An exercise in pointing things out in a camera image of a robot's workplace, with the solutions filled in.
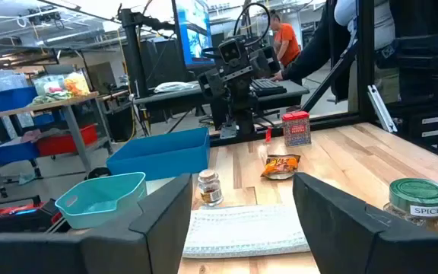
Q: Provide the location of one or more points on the gray desk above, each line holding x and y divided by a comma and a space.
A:
188, 97

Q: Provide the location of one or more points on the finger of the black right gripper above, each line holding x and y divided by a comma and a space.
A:
211, 83
266, 62

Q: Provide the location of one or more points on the orange taco seasoning packet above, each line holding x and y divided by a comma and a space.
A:
280, 166

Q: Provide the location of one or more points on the light teal plastic bin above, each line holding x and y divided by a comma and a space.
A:
101, 198

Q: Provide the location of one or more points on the red lid spice tin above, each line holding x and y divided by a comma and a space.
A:
296, 131

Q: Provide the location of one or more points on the green lid spice jar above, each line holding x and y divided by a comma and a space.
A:
420, 201

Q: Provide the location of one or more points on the black metal post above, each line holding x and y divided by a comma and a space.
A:
133, 53

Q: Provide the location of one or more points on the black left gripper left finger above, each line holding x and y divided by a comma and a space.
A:
146, 239

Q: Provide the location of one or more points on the monitor with blue screen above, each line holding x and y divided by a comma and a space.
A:
194, 34

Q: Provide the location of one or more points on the black drawer cabinet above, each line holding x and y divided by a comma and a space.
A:
428, 114

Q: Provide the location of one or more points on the pink cloth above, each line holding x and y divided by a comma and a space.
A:
36, 135

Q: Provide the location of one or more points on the person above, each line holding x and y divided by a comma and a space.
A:
286, 42
318, 53

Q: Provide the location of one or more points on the yellow stuffed plastic bag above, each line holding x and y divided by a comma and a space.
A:
76, 83

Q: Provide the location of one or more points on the red black power station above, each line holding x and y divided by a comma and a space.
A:
17, 213

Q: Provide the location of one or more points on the silver metal bar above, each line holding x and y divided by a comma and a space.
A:
381, 108

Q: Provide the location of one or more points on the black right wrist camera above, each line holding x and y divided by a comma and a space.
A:
231, 51

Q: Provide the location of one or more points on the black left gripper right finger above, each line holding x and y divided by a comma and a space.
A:
337, 232

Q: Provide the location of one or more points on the blue plastic tray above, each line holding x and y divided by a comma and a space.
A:
158, 152

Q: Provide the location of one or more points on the green cloth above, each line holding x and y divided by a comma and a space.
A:
49, 98

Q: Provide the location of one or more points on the backlit black keyboard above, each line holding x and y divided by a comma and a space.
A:
266, 86

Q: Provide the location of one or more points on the black waste bin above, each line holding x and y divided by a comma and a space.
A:
119, 122

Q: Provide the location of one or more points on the folded gray towel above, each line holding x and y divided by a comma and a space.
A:
242, 232

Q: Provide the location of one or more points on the clear stuffed plastic bag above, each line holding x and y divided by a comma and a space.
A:
48, 84

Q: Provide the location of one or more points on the red storage bin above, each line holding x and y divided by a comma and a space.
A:
67, 144

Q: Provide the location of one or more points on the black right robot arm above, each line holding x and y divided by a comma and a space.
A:
243, 110

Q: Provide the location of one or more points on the gray metal bracket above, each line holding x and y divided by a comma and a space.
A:
228, 130

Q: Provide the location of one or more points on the wooden top workbench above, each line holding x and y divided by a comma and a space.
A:
32, 108

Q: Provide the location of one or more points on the blue storage bin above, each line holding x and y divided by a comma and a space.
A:
8, 99
11, 152

